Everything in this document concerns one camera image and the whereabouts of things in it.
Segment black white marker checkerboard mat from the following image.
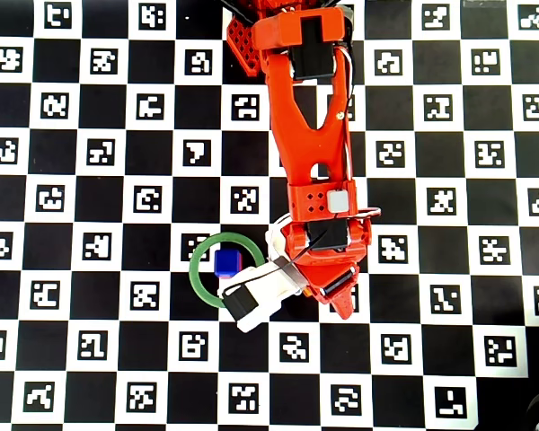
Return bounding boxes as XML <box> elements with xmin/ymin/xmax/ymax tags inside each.
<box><xmin>0</xmin><ymin>0</ymin><xmax>539</xmax><ymax>428</ymax></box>

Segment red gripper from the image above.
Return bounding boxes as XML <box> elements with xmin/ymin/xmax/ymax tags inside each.
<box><xmin>280</xmin><ymin>218</ymin><xmax>372</xmax><ymax>321</ymax></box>

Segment black camera cable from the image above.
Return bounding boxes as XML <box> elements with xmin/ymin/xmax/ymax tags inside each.
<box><xmin>244</xmin><ymin>222</ymin><xmax>342</xmax><ymax>286</ymax></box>

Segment blue cube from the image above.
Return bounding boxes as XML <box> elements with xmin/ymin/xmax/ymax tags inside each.
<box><xmin>214</xmin><ymin>249</ymin><xmax>244</xmax><ymax>276</ymax></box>

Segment red robot base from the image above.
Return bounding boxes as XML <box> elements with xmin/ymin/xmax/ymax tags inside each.
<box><xmin>224</xmin><ymin>0</ymin><xmax>356</xmax><ymax>76</ymax></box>

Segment green flat ring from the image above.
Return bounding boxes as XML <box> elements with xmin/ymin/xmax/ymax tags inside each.
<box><xmin>188</xmin><ymin>232</ymin><xmax>268</xmax><ymax>311</ymax></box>

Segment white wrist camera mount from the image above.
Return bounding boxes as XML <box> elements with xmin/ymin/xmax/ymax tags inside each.
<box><xmin>219</xmin><ymin>215</ymin><xmax>309</xmax><ymax>334</ymax></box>

